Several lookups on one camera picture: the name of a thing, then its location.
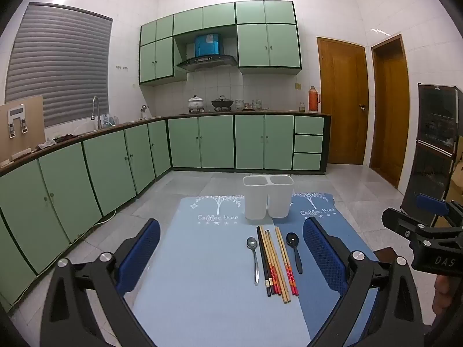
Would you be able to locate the dark cloth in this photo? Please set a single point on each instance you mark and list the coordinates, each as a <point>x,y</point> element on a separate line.
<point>54,141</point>

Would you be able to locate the range hood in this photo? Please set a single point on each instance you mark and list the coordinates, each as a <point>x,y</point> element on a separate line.
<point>208,61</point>

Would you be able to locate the green base cabinets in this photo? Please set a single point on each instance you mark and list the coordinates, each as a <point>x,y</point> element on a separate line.
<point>217,141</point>

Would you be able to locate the metal faucet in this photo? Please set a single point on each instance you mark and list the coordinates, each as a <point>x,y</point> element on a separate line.
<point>96,108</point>

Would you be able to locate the white bracket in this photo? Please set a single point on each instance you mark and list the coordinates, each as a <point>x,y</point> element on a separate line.
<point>17,115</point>

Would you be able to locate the black spoon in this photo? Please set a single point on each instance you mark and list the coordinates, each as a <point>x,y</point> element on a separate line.
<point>292,239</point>

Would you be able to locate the black chopstick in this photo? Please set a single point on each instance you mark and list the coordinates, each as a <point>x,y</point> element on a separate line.
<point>262,260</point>
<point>265,260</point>

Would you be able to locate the light blue mat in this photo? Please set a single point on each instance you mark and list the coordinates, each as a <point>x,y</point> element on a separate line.
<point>202,278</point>

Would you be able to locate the white pot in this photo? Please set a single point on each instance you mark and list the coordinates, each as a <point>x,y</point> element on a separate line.
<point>195,103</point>

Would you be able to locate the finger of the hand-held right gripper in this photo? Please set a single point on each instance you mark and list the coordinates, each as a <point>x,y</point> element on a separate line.
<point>398,222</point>
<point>430,204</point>

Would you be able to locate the cardboard box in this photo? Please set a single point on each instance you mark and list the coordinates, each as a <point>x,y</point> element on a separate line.
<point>457,177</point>

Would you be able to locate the glass jar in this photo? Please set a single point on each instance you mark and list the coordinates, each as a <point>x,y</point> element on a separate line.
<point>256,104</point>
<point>239,104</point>

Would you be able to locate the white two-compartment utensil holder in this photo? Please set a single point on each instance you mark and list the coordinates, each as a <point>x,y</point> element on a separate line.
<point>255,198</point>

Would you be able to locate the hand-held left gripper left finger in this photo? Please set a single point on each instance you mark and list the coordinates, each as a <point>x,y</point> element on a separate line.
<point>139,256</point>

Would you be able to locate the wooden door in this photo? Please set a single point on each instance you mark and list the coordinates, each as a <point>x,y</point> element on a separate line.
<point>343,104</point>
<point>390,115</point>

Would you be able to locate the cardboard sheet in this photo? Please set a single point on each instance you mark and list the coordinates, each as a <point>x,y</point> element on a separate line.
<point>34,126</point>

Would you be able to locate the green wall cabinets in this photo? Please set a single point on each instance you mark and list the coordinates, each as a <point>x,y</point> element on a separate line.
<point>253,43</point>

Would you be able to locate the white jug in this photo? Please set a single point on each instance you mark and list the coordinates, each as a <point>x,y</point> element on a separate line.
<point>144,112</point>

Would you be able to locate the black glass cabinet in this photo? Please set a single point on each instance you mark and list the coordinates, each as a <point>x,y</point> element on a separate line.
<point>434,133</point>

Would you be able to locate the red patterned chopstick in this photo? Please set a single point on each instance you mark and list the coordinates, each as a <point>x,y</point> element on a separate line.
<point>288,260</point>
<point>285,260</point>

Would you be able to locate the person's right hand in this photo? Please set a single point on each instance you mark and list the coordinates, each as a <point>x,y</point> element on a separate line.
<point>444,293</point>

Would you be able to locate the red-banded wooden chopstick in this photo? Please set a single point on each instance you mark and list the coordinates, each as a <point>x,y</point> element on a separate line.
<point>269,260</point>
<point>273,260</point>

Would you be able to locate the grey window blind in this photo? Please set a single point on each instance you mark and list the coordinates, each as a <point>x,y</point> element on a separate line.
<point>61,61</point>

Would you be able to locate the black wok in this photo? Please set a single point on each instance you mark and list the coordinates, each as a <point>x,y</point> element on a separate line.
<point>222,103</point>

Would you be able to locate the metal spoon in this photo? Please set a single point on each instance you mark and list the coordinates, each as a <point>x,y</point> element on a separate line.
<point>251,243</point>

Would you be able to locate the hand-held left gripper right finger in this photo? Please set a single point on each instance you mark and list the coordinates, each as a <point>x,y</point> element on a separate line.
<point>325,256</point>

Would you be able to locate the orange thermos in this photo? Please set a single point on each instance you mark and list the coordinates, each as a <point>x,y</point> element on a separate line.
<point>313,101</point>

